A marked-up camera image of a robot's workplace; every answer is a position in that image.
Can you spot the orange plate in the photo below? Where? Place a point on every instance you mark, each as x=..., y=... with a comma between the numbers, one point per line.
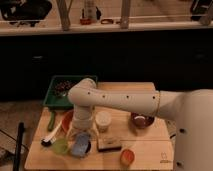
x=66, y=120

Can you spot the white cup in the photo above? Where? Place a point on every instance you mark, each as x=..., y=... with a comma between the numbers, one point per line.
x=103, y=120

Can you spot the blue sponge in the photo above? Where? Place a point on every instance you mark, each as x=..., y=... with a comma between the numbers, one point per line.
x=80, y=145

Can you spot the dark red bowl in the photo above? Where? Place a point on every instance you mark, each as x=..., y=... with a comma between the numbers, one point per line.
x=141, y=121

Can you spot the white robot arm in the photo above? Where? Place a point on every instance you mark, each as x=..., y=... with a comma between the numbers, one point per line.
x=192, y=111

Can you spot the black pole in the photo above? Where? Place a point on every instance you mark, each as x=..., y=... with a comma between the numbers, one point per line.
x=17, y=157

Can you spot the orange small cup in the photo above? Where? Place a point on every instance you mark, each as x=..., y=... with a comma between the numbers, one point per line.
x=127, y=157

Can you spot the wooden board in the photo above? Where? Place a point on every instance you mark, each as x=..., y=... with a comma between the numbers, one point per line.
x=152, y=148

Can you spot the green plastic cup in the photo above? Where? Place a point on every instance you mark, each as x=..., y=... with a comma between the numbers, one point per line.
x=60, y=146

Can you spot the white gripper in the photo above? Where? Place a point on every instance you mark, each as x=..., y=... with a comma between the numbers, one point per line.
x=82, y=119

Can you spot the green handled utensil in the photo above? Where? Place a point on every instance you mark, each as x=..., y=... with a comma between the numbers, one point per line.
x=51, y=121

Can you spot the green plastic tray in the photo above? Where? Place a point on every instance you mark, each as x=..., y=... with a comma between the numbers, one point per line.
x=56, y=96

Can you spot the wooden block sponge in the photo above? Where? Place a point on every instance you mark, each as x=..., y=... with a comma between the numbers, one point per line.
x=108, y=144

